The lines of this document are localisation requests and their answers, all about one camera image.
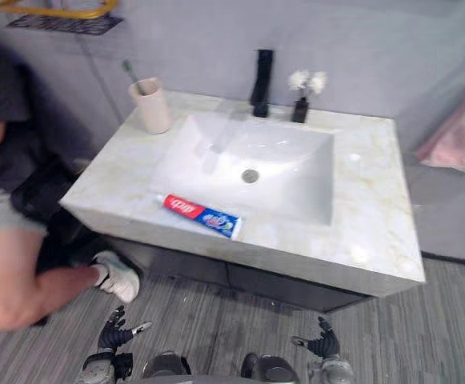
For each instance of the red blue toothpaste tube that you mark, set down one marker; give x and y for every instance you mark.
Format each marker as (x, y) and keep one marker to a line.
(201, 216)

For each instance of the silver sink drain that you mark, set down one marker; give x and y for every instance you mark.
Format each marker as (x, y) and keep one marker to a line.
(250, 175)

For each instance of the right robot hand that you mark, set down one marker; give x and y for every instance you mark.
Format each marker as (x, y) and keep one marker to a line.
(325, 343)

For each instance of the person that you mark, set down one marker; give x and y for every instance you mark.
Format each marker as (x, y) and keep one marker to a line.
(4, 192)

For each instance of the beige toothbrush cup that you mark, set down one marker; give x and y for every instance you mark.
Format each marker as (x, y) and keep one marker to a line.
(150, 105)

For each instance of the black wall shelf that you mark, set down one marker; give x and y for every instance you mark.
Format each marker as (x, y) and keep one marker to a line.
(62, 23)

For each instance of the white flowers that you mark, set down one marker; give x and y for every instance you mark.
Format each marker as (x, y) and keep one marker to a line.
(307, 82)

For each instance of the robot legs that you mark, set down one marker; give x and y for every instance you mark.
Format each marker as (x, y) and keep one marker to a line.
(220, 367)

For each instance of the black faucet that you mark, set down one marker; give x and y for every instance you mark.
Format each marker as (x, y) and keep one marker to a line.
(262, 82)

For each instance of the white sink basin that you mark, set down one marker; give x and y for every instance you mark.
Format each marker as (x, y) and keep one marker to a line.
(252, 160)

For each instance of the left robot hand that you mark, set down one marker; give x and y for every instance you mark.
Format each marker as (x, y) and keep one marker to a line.
(111, 336)

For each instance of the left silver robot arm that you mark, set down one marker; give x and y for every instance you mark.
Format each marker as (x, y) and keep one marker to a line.
(96, 368)

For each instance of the marble washtable counter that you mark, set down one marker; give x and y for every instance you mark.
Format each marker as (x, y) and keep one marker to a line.
(372, 192)

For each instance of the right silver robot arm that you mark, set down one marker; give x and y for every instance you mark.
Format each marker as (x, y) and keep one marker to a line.
(338, 370)

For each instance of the pink towel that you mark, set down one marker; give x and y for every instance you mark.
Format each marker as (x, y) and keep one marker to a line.
(458, 136)

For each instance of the green toothbrush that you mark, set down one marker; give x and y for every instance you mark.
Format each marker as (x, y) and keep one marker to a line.
(131, 76)

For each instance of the dark vanity cabinet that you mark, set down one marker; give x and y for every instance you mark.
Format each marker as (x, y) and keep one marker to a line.
(232, 276)

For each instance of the black vase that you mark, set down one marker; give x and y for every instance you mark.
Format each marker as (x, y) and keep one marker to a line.
(300, 110)

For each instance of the yellow towel rail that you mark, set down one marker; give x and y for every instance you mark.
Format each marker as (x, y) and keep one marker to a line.
(62, 10)

